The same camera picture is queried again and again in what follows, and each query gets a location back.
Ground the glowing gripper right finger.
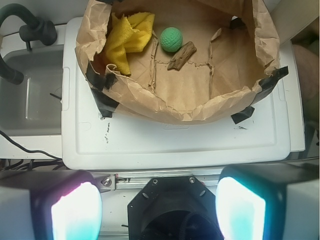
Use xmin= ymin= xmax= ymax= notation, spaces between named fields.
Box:
xmin=215 ymin=163 xmax=320 ymax=240

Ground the grey sink basin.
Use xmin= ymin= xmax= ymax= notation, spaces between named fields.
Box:
xmin=0 ymin=45 xmax=64 ymax=137

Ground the black faucet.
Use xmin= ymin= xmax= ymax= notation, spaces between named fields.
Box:
xmin=0 ymin=3 xmax=58 ymax=85

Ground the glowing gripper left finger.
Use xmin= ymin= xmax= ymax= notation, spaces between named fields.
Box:
xmin=0 ymin=170 xmax=102 ymax=240

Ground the aluminium rail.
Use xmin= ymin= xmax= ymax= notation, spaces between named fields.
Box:
xmin=90 ymin=167 xmax=223 ymax=193

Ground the green textured ball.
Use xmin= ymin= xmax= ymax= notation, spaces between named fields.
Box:
xmin=159 ymin=27 xmax=183 ymax=53

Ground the brown wood piece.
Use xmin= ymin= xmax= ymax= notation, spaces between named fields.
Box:
xmin=167 ymin=41 xmax=197 ymax=71

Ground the yellow microfiber cloth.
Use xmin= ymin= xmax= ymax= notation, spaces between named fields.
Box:
xmin=103 ymin=12 xmax=155 ymax=75

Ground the brown paper bag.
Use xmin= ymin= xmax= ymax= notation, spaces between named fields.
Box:
xmin=75 ymin=0 xmax=288 ymax=125

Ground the white plastic bin lid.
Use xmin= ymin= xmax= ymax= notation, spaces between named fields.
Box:
xmin=61 ymin=17 xmax=291 ymax=171

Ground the black cable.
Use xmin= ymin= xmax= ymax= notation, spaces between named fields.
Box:
xmin=0 ymin=129 xmax=63 ymax=161

